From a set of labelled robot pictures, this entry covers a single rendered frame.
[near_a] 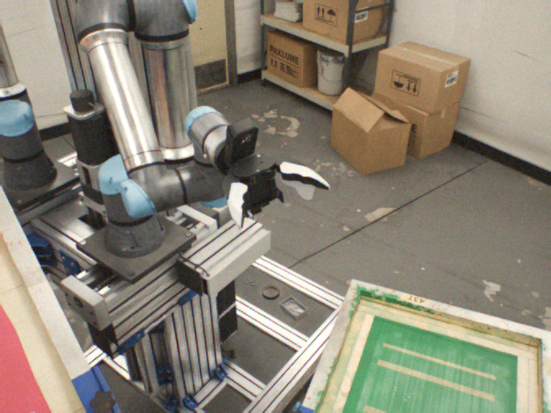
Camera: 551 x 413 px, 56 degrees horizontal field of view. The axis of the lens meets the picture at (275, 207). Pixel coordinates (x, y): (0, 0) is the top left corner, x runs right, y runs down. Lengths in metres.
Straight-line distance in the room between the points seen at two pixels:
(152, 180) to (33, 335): 0.38
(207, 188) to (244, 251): 0.48
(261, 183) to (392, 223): 2.78
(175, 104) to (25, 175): 0.64
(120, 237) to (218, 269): 0.27
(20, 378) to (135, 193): 0.40
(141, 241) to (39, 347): 0.36
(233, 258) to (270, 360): 1.04
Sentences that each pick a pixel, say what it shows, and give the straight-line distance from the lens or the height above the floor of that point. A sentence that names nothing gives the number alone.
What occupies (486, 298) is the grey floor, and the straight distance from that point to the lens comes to 3.18.
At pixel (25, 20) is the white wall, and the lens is 4.57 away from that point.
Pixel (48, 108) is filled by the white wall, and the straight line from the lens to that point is 4.80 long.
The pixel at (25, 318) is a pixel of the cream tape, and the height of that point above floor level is 1.36.
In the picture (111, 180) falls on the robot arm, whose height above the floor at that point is 1.47.
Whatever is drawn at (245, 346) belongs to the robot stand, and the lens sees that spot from 2.46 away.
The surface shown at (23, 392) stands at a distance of 1.10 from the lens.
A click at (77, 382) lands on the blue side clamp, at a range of 1.05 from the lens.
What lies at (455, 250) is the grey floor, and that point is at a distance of 3.45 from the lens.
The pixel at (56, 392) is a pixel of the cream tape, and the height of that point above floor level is 1.27.
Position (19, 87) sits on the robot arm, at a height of 1.51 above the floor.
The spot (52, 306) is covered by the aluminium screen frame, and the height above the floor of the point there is 1.38.
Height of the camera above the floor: 2.11
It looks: 36 degrees down
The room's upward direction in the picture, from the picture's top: straight up
